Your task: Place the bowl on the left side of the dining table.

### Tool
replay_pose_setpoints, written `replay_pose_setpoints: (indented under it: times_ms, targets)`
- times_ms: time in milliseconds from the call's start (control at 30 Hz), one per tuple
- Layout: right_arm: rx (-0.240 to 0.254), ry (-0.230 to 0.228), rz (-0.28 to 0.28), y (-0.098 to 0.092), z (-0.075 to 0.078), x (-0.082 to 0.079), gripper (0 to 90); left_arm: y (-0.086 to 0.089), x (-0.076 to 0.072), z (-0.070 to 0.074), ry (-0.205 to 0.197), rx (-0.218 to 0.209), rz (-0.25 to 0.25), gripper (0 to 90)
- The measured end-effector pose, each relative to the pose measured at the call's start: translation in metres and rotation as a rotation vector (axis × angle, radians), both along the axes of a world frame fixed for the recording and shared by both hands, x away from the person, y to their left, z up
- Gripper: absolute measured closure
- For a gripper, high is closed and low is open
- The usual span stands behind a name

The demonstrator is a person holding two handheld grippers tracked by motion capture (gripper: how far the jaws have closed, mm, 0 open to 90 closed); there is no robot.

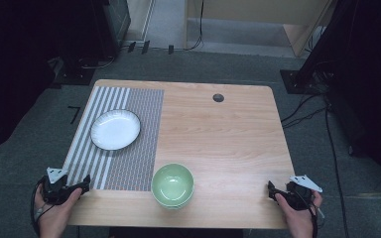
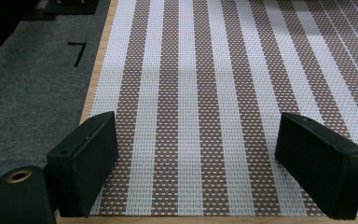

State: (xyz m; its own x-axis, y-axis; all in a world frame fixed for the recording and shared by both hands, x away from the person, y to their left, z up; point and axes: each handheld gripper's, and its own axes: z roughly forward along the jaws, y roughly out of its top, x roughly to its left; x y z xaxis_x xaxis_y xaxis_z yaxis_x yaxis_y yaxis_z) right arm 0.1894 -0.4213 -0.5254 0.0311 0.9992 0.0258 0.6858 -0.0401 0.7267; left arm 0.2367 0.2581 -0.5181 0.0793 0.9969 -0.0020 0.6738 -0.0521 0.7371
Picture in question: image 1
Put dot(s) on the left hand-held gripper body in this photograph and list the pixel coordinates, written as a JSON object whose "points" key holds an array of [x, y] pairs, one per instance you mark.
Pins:
{"points": [[55, 191]]}

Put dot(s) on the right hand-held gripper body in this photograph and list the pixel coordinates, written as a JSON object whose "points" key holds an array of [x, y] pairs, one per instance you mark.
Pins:
{"points": [[300, 195]]}

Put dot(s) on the person's left hand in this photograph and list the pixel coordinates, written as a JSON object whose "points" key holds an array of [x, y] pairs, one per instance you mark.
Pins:
{"points": [[57, 218]]}

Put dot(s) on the person's right hand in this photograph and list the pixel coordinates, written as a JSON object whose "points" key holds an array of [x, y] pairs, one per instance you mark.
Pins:
{"points": [[298, 222]]}

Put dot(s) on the white plate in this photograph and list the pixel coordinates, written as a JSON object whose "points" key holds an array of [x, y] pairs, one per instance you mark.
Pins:
{"points": [[115, 129]]}

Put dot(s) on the grey striped placemat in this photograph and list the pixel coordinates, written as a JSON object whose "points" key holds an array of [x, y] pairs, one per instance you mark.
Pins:
{"points": [[142, 132]]}

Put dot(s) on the green bowl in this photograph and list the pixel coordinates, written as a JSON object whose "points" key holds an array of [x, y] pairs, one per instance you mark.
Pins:
{"points": [[172, 185]]}

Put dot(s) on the black stand base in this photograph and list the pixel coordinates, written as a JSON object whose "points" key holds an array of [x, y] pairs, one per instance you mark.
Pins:
{"points": [[292, 81]]}

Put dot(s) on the small black floor block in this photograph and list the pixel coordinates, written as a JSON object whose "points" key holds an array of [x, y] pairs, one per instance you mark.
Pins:
{"points": [[171, 49], [145, 47], [131, 47]]}

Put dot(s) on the dark cabinet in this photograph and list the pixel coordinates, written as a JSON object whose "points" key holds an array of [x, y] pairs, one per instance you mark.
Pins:
{"points": [[110, 26]]}

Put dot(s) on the light wooden cabinet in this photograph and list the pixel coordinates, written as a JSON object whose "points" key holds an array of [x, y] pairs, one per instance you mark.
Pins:
{"points": [[297, 29]]}

